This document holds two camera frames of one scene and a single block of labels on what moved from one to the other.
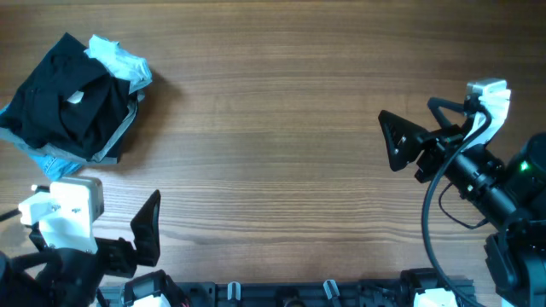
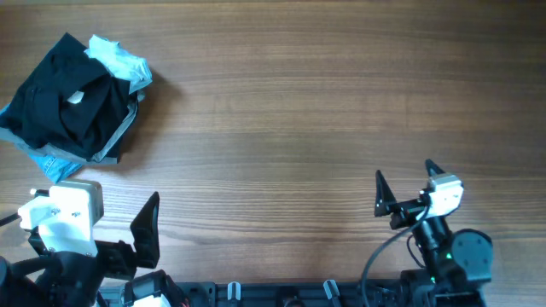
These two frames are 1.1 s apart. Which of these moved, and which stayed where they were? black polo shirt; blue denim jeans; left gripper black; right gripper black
Moved: right gripper black
Stayed: black polo shirt; blue denim jeans; left gripper black
